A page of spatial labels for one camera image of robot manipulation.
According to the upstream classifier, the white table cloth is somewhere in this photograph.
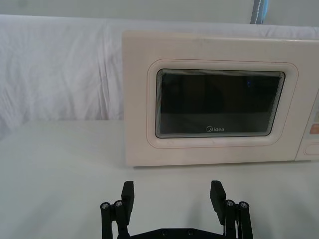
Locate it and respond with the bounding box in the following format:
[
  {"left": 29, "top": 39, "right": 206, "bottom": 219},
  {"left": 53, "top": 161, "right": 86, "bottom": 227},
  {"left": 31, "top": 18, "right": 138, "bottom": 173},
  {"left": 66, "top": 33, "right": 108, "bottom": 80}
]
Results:
[{"left": 0, "top": 119, "right": 319, "bottom": 239}]

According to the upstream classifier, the white curtain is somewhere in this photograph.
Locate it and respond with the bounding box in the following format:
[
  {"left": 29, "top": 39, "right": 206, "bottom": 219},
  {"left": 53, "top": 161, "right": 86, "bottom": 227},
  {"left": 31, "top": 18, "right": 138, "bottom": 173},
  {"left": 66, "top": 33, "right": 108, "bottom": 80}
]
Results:
[{"left": 0, "top": 0, "right": 319, "bottom": 123}]

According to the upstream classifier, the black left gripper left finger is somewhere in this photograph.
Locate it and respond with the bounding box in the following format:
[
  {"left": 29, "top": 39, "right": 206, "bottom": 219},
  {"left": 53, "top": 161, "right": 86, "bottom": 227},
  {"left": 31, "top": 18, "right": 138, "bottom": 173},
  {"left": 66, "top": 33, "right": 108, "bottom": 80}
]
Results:
[{"left": 100, "top": 181, "right": 135, "bottom": 239}]

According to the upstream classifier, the cream microwave oven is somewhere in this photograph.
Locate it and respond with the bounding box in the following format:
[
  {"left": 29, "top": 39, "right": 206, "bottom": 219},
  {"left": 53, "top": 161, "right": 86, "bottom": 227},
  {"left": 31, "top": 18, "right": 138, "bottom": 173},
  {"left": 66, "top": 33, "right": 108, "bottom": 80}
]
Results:
[{"left": 121, "top": 30, "right": 319, "bottom": 170}]

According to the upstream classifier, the grey striped post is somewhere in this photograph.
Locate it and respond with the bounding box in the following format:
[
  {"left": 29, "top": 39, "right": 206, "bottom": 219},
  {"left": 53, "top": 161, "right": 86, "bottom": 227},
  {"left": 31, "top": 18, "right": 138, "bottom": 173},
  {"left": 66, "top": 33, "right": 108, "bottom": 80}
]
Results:
[{"left": 251, "top": 0, "right": 269, "bottom": 25}]

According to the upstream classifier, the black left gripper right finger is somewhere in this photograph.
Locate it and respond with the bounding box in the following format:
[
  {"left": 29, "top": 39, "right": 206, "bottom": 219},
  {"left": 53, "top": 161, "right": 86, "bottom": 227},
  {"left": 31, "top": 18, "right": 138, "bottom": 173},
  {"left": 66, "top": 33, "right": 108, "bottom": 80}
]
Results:
[{"left": 210, "top": 180, "right": 254, "bottom": 239}]

